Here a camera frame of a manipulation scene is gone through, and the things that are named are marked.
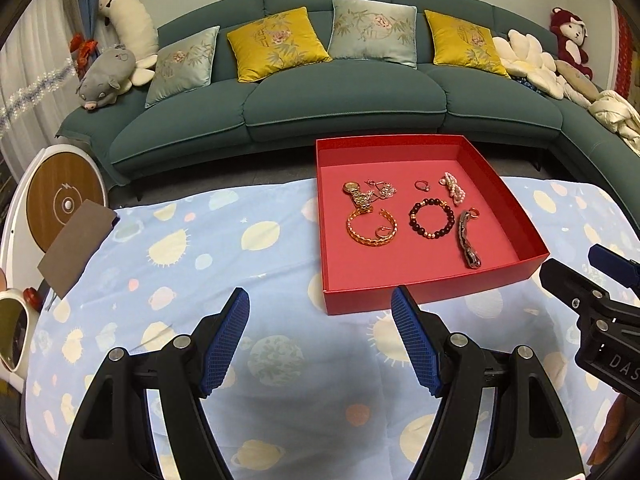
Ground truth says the red plush monkey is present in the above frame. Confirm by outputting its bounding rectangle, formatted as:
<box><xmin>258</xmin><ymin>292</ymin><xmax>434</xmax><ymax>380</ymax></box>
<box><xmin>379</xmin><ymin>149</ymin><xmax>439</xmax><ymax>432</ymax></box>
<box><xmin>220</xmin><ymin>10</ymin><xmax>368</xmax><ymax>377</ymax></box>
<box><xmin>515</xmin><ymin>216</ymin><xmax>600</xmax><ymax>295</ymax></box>
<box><xmin>550</xmin><ymin>6</ymin><xmax>596</xmax><ymax>81</ymax></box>

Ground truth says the person's right hand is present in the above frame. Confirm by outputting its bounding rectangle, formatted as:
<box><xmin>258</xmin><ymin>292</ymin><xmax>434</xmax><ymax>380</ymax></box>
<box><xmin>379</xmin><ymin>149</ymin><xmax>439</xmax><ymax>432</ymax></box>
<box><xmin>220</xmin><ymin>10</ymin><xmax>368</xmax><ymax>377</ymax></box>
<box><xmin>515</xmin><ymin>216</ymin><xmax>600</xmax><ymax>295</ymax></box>
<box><xmin>587</xmin><ymin>395</ymin><xmax>632</xmax><ymax>467</ymax></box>

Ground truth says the white plush cow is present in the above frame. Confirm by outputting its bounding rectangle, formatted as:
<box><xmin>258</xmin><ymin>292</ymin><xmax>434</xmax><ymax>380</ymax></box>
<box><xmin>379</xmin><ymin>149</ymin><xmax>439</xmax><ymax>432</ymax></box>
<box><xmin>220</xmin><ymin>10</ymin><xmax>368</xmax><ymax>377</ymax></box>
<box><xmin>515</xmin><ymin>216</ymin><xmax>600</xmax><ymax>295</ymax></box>
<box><xmin>97</xmin><ymin>0</ymin><xmax>160</xmax><ymax>86</ymax></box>

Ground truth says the grey metal link bracelet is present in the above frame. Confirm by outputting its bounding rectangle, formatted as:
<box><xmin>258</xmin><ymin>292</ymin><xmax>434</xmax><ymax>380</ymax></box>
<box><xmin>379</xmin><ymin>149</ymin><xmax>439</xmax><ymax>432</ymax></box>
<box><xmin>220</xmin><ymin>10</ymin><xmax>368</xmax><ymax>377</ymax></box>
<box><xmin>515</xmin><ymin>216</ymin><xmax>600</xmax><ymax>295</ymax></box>
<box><xmin>457</xmin><ymin>208</ymin><xmax>485</xmax><ymax>270</ymax></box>

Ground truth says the white round wood-faced appliance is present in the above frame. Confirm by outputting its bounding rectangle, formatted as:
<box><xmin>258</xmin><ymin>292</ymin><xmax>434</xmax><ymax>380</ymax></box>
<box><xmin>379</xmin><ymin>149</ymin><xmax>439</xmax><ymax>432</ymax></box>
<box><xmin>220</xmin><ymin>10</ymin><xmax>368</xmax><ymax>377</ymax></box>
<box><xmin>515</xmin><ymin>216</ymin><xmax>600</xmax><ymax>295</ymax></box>
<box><xmin>0</xmin><ymin>144</ymin><xmax>108</xmax><ymax>296</ymax></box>

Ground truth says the dark bead bracelet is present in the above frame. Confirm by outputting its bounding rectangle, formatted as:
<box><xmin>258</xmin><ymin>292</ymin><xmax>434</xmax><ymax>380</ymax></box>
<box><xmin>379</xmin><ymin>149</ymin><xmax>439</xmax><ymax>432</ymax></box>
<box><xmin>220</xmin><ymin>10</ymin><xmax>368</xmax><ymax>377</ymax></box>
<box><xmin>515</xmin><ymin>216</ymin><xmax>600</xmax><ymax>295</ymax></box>
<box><xmin>408</xmin><ymin>199</ymin><xmax>457</xmax><ymax>240</ymax></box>

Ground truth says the grey plush pig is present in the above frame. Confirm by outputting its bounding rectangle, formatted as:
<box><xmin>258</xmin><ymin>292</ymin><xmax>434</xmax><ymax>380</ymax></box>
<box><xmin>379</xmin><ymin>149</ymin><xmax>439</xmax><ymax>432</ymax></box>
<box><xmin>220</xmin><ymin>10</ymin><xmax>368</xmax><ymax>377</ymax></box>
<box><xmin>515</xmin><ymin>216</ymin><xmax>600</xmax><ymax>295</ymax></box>
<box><xmin>76</xmin><ymin>42</ymin><xmax>138</xmax><ymax>113</ymax></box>

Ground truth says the red wall hanging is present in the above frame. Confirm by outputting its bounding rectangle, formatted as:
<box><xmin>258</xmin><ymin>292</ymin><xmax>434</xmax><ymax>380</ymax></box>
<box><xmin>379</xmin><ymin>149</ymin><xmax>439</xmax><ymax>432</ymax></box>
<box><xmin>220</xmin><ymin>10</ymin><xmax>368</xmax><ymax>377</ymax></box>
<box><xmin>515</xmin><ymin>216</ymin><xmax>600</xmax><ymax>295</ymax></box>
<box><xmin>612</xmin><ymin>5</ymin><xmax>640</xmax><ymax>96</ymax></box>

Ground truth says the white-framed oval device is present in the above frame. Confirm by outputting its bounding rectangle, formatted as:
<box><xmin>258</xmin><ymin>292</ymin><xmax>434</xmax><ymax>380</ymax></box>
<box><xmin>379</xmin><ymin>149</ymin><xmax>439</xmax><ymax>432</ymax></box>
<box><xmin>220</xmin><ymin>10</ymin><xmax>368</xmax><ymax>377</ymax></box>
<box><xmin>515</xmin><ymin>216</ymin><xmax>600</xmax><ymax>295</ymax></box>
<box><xmin>0</xmin><ymin>287</ymin><xmax>42</xmax><ymax>376</ymax></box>

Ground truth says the beige round cushion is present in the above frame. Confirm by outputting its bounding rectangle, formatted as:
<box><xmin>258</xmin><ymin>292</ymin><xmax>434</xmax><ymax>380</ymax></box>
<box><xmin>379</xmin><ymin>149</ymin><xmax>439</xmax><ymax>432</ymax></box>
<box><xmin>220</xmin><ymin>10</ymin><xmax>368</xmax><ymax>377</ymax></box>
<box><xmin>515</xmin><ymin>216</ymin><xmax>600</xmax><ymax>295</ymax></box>
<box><xmin>554</xmin><ymin>59</ymin><xmax>600</xmax><ymax>108</ymax></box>

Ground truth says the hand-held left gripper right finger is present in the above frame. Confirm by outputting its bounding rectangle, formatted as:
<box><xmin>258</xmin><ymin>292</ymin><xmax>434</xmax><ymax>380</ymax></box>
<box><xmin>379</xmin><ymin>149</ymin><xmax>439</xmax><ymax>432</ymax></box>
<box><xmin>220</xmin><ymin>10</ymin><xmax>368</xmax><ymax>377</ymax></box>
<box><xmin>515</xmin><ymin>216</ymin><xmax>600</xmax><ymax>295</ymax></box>
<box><xmin>391</xmin><ymin>285</ymin><xmax>586</xmax><ymax>480</ymax></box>

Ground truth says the white flower cushion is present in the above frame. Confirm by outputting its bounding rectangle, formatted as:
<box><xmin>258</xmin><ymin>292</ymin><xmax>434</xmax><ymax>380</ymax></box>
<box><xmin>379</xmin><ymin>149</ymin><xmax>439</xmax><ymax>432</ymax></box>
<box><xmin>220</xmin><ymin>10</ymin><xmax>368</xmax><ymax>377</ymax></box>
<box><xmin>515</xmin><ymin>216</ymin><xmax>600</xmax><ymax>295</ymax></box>
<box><xmin>492</xmin><ymin>29</ymin><xmax>568</xmax><ymax>101</ymax></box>

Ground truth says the cream crumpled blanket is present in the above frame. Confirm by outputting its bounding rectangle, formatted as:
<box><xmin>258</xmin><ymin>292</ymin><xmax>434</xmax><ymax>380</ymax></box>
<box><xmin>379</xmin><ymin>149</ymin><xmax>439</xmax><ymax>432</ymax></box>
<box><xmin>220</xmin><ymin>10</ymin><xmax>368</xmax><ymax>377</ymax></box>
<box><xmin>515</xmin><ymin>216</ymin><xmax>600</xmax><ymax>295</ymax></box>
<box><xmin>587</xmin><ymin>89</ymin><xmax>640</xmax><ymax>156</ymax></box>

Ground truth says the white curtain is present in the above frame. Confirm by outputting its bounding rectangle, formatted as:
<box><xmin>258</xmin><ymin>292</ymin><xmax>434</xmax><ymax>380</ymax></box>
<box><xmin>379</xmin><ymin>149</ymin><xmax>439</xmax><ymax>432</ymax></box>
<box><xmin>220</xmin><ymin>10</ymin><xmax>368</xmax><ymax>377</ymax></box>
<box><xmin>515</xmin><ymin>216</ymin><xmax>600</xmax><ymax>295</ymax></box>
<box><xmin>0</xmin><ymin>0</ymin><xmax>106</xmax><ymax>171</ymax></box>

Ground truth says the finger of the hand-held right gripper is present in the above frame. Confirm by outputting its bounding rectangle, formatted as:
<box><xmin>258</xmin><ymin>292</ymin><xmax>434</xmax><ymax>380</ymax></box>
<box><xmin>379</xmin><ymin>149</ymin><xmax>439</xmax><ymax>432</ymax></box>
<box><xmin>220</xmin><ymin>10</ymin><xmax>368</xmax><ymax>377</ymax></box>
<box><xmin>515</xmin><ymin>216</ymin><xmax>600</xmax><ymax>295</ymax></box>
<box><xmin>540</xmin><ymin>258</ymin><xmax>621</xmax><ymax>321</ymax></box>
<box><xmin>588</xmin><ymin>244</ymin><xmax>640</xmax><ymax>291</ymax></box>

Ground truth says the yellow embroidered pillow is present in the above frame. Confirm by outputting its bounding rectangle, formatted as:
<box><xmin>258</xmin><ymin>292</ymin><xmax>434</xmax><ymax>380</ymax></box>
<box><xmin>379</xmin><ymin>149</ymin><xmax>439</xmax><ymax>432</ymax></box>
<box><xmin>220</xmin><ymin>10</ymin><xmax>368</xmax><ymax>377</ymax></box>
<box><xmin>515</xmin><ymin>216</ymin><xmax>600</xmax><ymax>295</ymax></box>
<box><xmin>226</xmin><ymin>6</ymin><xmax>333</xmax><ymax>83</ymax></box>
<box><xmin>424</xmin><ymin>9</ymin><xmax>512</xmax><ymax>80</ymax></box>

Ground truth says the gold open bangle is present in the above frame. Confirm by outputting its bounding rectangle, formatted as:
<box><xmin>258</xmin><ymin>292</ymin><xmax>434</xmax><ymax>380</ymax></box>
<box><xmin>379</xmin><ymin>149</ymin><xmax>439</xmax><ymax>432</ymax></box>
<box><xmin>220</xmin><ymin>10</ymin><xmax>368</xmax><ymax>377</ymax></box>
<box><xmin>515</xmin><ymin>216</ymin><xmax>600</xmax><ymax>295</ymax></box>
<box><xmin>346</xmin><ymin>208</ymin><xmax>398</xmax><ymax>247</ymax></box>

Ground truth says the red curtain ornament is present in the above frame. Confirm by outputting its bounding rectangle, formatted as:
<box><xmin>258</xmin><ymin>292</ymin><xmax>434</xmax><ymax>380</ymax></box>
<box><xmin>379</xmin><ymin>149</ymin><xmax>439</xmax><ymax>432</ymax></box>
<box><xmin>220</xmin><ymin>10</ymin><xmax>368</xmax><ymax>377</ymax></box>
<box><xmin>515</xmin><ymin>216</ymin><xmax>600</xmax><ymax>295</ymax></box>
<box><xmin>70</xmin><ymin>34</ymin><xmax>98</xmax><ymax>68</ymax></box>

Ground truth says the dark green sofa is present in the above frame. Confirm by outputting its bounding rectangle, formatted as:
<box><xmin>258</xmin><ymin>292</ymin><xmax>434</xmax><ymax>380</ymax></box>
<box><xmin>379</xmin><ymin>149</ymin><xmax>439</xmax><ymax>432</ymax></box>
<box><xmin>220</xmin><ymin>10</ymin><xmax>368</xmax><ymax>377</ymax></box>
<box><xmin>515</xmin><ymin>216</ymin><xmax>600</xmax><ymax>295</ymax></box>
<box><xmin>55</xmin><ymin>0</ymin><xmax>640</xmax><ymax>201</ymax></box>

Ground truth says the brown cardboard sheet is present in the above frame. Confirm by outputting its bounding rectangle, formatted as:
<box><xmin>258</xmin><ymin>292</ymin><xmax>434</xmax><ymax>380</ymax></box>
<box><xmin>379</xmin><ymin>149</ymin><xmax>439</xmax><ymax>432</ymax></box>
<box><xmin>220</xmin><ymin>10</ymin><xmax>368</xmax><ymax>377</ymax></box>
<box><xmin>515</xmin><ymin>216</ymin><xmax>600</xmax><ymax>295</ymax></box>
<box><xmin>37</xmin><ymin>199</ymin><xmax>120</xmax><ymax>300</ymax></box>

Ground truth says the gold link watch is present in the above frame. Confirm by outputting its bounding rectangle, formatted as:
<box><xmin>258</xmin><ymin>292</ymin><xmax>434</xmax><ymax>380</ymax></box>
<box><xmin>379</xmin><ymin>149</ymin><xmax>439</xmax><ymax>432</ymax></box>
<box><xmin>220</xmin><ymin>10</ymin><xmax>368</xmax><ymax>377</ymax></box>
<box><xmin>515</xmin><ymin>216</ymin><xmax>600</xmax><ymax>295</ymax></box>
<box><xmin>342</xmin><ymin>181</ymin><xmax>376</xmax><ymax>213</ymax></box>

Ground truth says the red cardboard box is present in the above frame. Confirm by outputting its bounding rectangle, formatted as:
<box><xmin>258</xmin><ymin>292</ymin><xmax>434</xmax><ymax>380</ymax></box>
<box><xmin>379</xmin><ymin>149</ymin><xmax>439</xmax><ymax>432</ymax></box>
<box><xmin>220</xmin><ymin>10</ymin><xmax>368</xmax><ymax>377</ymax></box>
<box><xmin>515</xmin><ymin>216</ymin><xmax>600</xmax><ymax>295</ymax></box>
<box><xmin>315</xmin><ymin>133</ymin><xmax>551</xmax><ymax>317</ymax></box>

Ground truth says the grey-green embroidered pillow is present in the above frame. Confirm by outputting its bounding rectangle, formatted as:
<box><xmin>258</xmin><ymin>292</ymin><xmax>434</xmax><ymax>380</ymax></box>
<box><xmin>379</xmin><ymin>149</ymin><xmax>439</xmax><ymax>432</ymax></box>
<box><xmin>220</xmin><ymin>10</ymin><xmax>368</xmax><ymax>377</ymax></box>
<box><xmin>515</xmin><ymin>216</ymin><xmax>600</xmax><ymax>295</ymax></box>
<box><xmin>145</xmin><ymin>26</ymin><xmax>221</xmax><ymax>109</ymax></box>
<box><xmin>327</xmin><ymin>0</ymin><xmax>418</xmax><ymax>70</ymax></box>

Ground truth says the blue planet-print tablecloth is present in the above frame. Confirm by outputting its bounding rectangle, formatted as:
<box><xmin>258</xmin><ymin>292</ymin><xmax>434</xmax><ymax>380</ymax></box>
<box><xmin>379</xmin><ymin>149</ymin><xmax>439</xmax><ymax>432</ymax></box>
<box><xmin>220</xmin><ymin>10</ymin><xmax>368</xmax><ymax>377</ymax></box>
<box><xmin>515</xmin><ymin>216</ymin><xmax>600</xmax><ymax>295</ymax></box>
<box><xmin>22</xmin><ymin>177</ymin><xmax>640</xmax><ymax>480</ymax></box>

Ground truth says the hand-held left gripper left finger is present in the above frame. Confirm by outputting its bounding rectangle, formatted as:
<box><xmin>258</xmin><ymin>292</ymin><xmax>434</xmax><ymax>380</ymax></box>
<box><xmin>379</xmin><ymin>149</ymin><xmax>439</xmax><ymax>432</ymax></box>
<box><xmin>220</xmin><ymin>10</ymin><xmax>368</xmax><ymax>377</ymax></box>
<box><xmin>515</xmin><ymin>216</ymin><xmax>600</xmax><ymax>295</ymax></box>
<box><xmin>59</xmin><ymin>287</ymin><xmax>251</xmax><ymax>480</ymax></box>

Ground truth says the pink pearl hair clip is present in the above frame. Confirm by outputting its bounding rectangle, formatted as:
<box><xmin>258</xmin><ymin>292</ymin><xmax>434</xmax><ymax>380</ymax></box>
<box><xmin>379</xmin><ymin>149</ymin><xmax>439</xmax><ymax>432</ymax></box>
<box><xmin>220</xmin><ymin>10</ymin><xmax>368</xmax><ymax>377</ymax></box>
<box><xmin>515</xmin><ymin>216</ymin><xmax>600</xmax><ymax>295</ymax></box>
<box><xmin>440</xmin><ymin>171</ymin><xmax>466</xmax><ymax>207</ymax></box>

